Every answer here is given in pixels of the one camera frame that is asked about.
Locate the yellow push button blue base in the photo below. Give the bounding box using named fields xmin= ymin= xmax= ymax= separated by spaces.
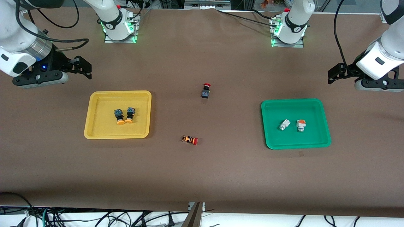
xmin=125 ymin=107 xmax=136 ymax=124
xmin=114 ymin=108 xmax=125 ymax=125

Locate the green plastic tray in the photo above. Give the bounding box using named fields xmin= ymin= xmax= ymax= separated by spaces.
xmin=261 ymin=98 xmax=332 ymax=150

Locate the yellow plastic tray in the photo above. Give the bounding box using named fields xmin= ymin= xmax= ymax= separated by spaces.
xmin=84 ymin=90 xmax=152 ymax=140

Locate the red button orange black body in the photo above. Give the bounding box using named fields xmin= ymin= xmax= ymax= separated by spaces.
xmin=182 ymin=135 xmax=199 ymax=146

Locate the brown table cover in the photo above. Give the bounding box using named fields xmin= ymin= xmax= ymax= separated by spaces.
xmin=0 ymin=6 xmax=404 ymax=218

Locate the dark wooden table beam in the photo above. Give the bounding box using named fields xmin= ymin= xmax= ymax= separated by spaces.
xmin=181 ymin=202 xmax=204 ymax=227

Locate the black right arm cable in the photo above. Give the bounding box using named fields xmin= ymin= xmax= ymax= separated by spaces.
xmin=38 ymin=0 xmax=80 ymax=29
xmin=14 ymin=0 xmax=90 ymax=51

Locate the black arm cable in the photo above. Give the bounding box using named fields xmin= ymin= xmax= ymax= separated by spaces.
xmin=334 ymin=0 xmax=351 ymax=68
xmin=38 ymin=0 xmax=80 ymax=29
xmin=14 ymin=0 xmax=90 ymax=51

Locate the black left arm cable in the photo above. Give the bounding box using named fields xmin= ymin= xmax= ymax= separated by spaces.
xmin=334 ymin=0 xmax=351 ymax=68

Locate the black cable on table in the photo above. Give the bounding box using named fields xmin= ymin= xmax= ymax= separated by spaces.
xmin=216 ymin=9 xmax=278 ymax=26

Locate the grey metal rail box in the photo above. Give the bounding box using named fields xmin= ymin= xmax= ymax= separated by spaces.
xmin=184 ymin=0 xmax=231 ymax=10

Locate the black floor cable loop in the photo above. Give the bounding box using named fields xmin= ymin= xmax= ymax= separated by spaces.
xmin=0 ymin=192 xmax=33 ymax=218

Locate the black floor cable with plug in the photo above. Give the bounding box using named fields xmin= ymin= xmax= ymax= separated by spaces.
xmin=133 ymin=211 xmax=177 ymax=227

